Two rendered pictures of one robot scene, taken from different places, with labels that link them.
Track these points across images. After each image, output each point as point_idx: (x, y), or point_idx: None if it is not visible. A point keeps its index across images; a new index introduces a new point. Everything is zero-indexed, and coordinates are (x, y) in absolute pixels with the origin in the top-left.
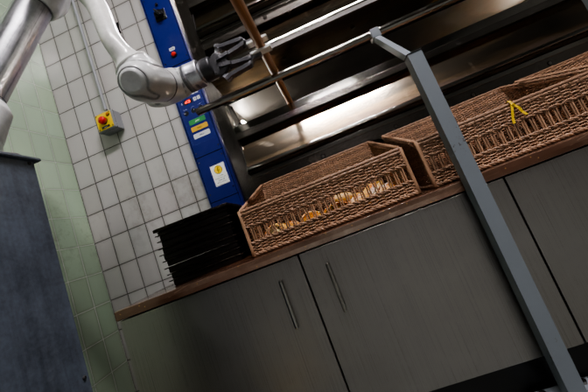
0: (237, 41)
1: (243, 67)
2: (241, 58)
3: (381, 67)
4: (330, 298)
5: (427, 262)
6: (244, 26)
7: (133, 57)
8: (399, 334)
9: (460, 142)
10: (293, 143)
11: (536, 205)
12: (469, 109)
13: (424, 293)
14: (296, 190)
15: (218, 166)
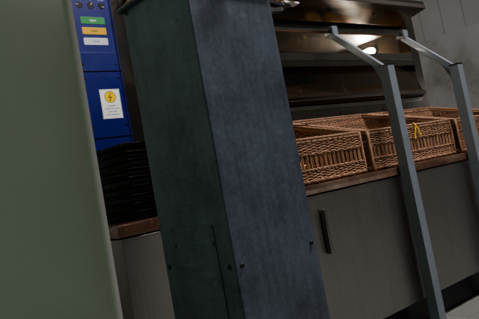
0: None
1: (277, 11)
2: (276, 1)
3: (284, 56)
4: (319, 242)
5: (376, 223)
6: None
7: None
8: (358, 278)
9: (407, 138)
10: None
11: (425, 196)
12: (342, 124)
13: (373, 246)
14: None
15: (110, 92)
